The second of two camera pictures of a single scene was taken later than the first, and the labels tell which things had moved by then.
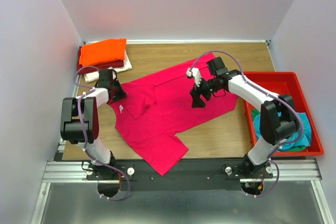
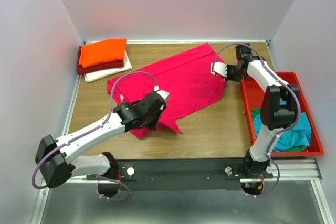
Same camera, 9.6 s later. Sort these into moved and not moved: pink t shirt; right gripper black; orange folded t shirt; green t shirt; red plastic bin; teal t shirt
Moved: right gripper black; pink t shirt
Not moved: teal t shirt; green t shirt; red plastic bin; orange folded t shirt
